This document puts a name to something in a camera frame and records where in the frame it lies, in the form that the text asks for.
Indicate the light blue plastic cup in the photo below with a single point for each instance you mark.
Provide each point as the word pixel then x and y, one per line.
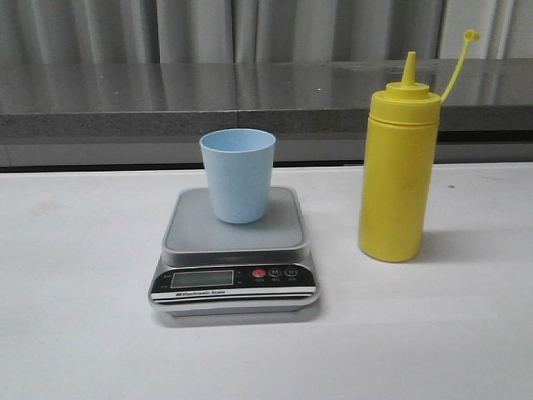
pixel 238 164

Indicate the yellow squeeze bottle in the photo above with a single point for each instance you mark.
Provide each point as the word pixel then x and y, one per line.
pixel 401 136

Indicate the silver electronic kitchen scale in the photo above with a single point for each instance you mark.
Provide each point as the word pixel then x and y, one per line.
pixel 210 267

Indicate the grey stone counter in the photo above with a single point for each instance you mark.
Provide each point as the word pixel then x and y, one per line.
pixel 150 116

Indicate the grey pleated curtain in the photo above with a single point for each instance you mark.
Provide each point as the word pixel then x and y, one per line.
pixel 47 32

